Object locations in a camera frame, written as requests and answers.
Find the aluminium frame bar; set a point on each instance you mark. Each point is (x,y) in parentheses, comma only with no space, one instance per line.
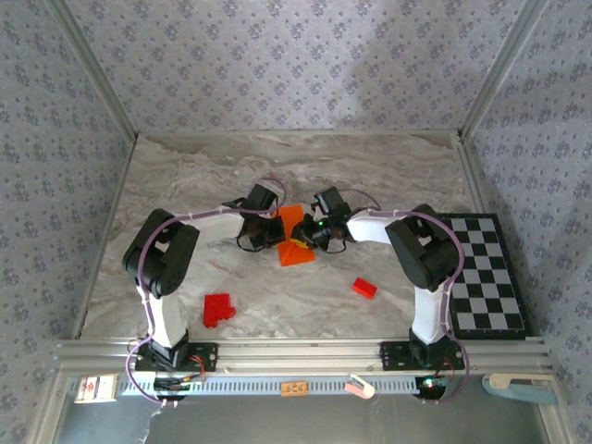
(557,416)
(46,411)

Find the black and grey checkerboard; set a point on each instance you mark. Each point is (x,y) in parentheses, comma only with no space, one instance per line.
(490,296)

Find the small red toy brick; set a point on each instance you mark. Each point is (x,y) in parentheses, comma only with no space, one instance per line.
(364,287)

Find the orange label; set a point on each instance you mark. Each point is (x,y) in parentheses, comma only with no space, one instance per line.
(294,388)

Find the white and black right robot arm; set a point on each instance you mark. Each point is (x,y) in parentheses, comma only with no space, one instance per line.
(427,314)

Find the teal and beige tool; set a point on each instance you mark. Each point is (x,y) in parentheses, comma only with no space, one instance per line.
(522,390)

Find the red toy brick assembly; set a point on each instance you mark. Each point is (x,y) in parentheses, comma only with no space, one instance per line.
(215,310)

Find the aluminium corner post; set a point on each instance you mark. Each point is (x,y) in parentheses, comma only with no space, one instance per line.
(499,69)
(96,69)

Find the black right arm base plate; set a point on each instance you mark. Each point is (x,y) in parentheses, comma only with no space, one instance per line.
(393,356)

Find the aluminium side rail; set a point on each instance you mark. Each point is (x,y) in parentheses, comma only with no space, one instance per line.
(469,176)
(118,194)

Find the orange paper sheet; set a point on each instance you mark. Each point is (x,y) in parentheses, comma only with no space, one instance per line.
(296,255)

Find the long aluminium frame beam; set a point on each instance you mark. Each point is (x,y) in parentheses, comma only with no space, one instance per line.
(296,356)

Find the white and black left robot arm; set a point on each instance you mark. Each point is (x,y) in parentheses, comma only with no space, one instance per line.
(166,319)

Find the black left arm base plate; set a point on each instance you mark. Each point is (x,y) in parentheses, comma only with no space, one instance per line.
(205,356)

